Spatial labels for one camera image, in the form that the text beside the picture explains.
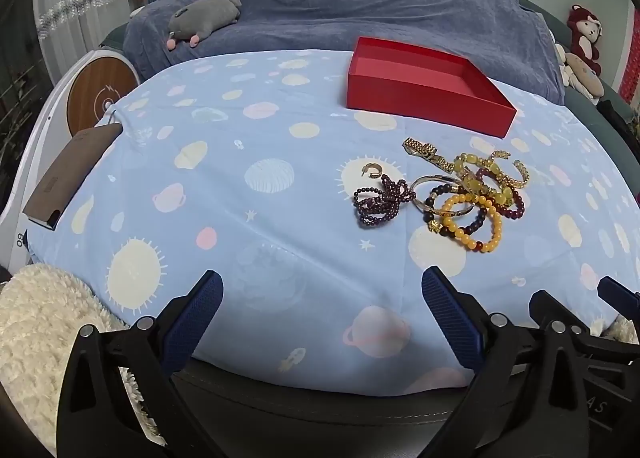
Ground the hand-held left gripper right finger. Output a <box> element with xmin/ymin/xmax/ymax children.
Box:
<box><xmin>421</xmin><ymin>268</ymin><xmax>596</xmax><ymax>458</ymax></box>

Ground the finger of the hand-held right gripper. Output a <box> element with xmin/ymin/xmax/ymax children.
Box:
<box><xmin>529</xmin><ymin>289</ymin><xmax>601</xmax><ymax>339</ymax></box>
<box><xmin>597</xmin><ymin>275</ymin><xmax>640</xmax><ymax>339</ymax></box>

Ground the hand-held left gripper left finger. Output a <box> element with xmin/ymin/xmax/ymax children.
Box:
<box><xmin>56</xmin><ymin>269</ymin><xmax>236</xmax><ymax>458</ymax></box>

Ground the yellow round bead bracelet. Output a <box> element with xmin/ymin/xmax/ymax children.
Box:
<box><xmin>440</xmin><ymin>193</ymin><xmax>503</xmax><ymax>254</ymax></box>

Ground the dark red bead bracelet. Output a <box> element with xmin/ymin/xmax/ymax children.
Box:
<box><xmin>475</xmin><ymin>167</ymin><xmax>527</xmax><ymax>221</ymax></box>

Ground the black and gold bead bracelet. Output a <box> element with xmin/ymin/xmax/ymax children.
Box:
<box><xmin>422</xmin><ymin>183</ymin><xmax>488</xmax><ymax>239</ymax></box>

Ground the gold leaf cuff bracelet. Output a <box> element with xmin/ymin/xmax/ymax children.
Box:
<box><xmin>489</xmin><ymin>150</ymin><xmax>532</xmax><ymax>190</ymax></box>

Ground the dark purple bead bracelet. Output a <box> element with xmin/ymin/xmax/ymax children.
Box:
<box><xmin>353</xmin><ymin>174</ymin><xmax>416</xmax><ymax>228</ymax></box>

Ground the thin gold bangle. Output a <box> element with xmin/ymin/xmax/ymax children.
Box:
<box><xmin>411</xmin><ymin>174</ymin><xmax>473</xmax><ymax>219</ymax></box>

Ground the yellow stone gold bracelet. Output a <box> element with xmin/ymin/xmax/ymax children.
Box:
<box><xmin>452</xmin><ymin>152</ymin><xmax>523</xmax><ymax>204</ymax></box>

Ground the gold link watch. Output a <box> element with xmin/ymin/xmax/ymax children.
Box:
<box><xmin>403</xmin><ymin>137</ymin><xmax>453</xmax><ymax>174</ymax></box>

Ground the red cardboard box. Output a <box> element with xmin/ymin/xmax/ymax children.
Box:
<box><xmin>346</xmin><ymin>36</ymin><xmax>517</xmax><ymax>139</ymax></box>

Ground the light blue planet print sheet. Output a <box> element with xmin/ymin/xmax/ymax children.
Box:
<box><xmin>27</xmin><ymin>49</ymin><xmax>638</xmax><ymax>396</ymax></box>

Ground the black cloth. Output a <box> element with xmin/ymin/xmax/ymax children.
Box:
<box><xmin>595</xmin><ymin>98</ymin><xmax>636</xmax><ymax>139</ymax></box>

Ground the brown flat case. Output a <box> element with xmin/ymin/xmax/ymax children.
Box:
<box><xmin>22</xmin><ymin>122</ymin><xmax>123</xmax><ymax>231</ymax></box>

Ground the beige plush toy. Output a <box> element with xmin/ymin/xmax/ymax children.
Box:
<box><xmin>552</xmin><ymin>43</ymin><xmax>605</xmax><ymax>104</ymax></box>

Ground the red patterned banner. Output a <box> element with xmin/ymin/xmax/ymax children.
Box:
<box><xmin>619</xmin><ymin>8</ymin><xmax>640</xmax><ymax>104</ymax></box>

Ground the white appliance with wooden disc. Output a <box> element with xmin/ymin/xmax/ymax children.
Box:
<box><xmin>0</xmin><ymin>49</ymin><xmax>140</xmax><ymax>269</ymax></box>

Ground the red monkey plush toy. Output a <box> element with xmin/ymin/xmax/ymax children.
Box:
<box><xmin>566</xmin><ymin>4</ymin><xmax>603</xmax><ymax>76</ymax></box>

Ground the white curtain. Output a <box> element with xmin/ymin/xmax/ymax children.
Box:
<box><xmin>31</xmin><ymin>0</ymin><xmax>136</xmax><ymax>84</ymax></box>

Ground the grey plush toy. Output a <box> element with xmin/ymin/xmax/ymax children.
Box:
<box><xmin>167</xmin><ymin>0</ymin><xmax>242</xmax><ymax>50</ymax></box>

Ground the silver tinsel garland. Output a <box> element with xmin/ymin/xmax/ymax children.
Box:
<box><xmin>37</xmin><ymin>0</ymin><xmax>168</xmax><ymax>39</ymax></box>

